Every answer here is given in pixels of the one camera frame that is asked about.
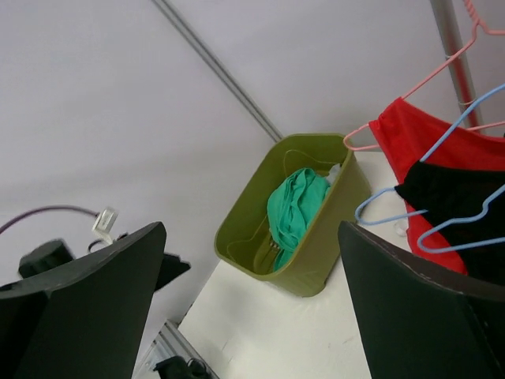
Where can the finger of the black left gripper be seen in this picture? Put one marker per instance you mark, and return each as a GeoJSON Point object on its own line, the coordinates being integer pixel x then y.
{"type": "Point", "coordinates": [172, 266]}

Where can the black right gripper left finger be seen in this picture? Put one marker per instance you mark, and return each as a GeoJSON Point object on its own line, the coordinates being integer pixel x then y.
{"type": "Point", "coordinates": [85, 318]}

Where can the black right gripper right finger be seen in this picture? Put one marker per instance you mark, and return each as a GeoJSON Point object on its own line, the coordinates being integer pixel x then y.
{"type": "Point", "coordinates": [418, 319]}

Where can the blue hanger with green top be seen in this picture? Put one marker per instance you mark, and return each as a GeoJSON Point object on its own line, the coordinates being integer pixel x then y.
{"type": "Point", "coordinates": [464, 220]}

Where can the green tank top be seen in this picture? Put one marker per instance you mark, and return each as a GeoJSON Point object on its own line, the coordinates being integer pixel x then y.
{"type": "Point", "coordinates": [292, 207]}

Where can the grey tank top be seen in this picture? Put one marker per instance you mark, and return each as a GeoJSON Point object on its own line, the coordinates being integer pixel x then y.
{"type": "Point", "coordinates": [333, 173]}

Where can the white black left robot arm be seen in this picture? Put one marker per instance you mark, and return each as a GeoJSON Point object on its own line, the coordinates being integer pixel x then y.
{"type": "Point", "coordinates": [56, 253]}

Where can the black tank top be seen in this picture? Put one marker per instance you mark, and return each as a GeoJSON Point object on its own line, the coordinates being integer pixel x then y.
{"type": "Point", "coordinates": [444, 194]}

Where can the olive green plastic basket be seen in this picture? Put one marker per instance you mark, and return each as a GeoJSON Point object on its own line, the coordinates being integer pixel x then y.
{"type": "Point", "coordinates": [244, 239]}

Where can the silver white clothes rack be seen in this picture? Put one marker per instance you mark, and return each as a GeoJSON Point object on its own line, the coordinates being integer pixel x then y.
{"type": "Point", "coordinates": [455, 52]}

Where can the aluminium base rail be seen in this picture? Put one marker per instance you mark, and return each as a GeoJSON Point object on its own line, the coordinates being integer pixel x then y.
{"type": "Point", "coordinates": [172, 356]}

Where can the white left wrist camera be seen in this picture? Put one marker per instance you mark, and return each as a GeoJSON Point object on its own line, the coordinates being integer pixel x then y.
{"type": "Point", "coordinates": [104, 223]}

